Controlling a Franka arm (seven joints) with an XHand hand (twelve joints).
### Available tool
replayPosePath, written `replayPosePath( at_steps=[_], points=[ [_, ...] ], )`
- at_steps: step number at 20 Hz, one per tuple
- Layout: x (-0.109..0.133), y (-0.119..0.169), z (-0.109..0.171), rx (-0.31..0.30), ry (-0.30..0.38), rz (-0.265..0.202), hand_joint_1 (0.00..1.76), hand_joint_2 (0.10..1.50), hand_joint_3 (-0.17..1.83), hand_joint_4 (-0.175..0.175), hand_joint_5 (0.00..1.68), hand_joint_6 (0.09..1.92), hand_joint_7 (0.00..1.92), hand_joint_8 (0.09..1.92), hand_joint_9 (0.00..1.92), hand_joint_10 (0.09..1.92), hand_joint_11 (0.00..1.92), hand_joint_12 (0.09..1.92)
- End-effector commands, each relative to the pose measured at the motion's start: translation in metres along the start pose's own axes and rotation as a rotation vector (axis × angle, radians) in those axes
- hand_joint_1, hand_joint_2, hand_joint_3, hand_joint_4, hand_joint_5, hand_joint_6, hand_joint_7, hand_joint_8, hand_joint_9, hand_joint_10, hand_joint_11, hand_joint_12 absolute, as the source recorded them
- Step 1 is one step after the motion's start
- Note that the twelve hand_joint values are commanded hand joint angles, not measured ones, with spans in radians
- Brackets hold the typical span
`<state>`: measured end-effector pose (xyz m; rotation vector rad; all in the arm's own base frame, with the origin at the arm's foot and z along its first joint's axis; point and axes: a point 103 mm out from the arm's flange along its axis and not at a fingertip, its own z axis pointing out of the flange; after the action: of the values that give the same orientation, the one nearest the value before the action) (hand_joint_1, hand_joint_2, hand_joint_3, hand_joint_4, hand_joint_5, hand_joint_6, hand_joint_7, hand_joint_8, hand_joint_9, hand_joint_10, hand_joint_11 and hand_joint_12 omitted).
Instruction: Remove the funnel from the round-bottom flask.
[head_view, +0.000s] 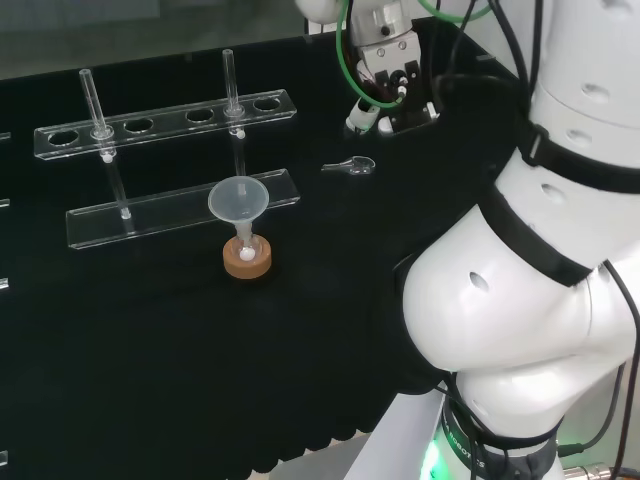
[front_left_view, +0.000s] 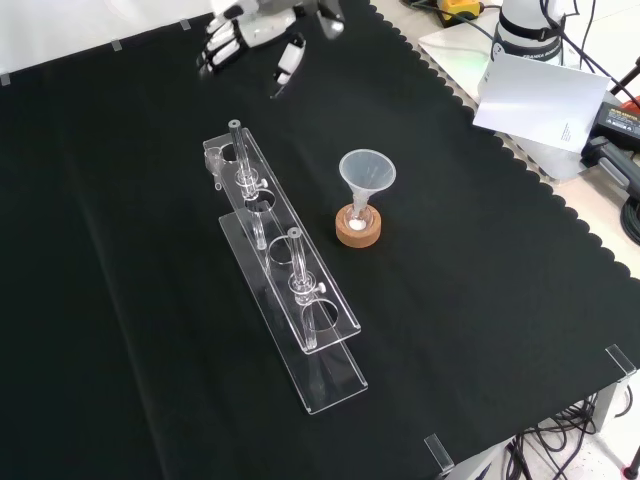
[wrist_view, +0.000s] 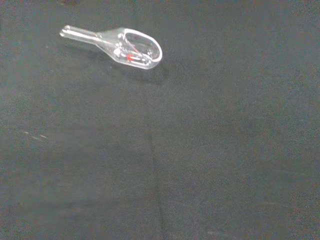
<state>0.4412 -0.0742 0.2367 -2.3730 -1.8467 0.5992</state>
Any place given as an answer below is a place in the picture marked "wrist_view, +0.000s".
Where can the clear glass weighing funnel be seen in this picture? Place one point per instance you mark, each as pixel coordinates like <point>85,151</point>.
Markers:
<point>110,41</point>

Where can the black bench cloth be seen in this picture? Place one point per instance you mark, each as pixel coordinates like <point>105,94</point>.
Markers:
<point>175,150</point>

